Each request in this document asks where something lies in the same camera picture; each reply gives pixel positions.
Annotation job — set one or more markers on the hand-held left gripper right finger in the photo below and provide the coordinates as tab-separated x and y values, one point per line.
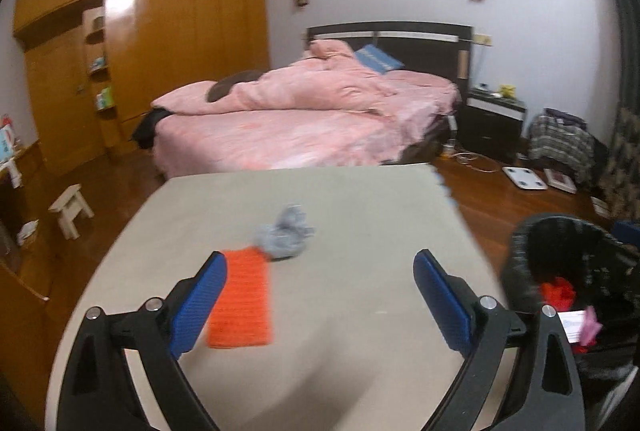
445	306

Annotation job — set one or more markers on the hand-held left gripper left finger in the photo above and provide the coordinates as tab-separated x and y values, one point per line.
200	306

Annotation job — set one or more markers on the orange foam net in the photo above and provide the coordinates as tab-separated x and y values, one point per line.
240	301

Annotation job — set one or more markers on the black trash bin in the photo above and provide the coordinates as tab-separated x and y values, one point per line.
530	251

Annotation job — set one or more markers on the grey cloth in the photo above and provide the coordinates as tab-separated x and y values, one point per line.
285	233

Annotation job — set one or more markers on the red cloth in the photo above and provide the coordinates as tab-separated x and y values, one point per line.
557	293

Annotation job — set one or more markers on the beige tablecloth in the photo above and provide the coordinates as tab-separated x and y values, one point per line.
350	221

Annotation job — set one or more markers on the white paper sheet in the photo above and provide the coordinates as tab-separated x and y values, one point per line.
572	325

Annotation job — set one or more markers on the pink wrapper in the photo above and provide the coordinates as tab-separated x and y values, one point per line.
590	326

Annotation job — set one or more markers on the white bathroom scale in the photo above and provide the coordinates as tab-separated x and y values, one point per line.
521	179

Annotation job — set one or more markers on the small white stool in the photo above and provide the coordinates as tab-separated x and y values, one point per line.
70	211

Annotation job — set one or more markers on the red edged scale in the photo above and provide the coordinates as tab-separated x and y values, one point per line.
559	181

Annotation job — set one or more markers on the dark nightstand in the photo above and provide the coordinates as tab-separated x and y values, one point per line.
492	131

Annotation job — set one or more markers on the black clothing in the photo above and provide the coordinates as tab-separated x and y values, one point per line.
147	128

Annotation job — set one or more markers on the bed with dark headboard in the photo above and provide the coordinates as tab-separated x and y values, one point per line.
280	136

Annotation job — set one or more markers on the blue box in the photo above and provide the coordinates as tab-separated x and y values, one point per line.
627	232

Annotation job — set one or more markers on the plaid clothing pile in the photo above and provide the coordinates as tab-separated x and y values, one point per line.
560	143

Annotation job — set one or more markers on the yellow plush toy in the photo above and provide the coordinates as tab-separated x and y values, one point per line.
506	90

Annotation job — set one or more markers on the floral fabric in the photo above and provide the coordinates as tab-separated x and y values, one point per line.
620	161

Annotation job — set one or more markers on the pink quilt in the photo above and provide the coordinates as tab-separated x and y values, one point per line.
300	91

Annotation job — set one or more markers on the light blue kettle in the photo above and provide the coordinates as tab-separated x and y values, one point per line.
6	143

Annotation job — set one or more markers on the blue pillow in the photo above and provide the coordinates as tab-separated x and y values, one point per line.
377	58

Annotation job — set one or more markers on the wooden wardrobe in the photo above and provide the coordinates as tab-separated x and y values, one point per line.
200	36

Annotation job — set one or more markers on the grey curtain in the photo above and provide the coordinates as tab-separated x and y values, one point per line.
625	11

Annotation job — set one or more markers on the beige wall switch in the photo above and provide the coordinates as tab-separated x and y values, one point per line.
482	39

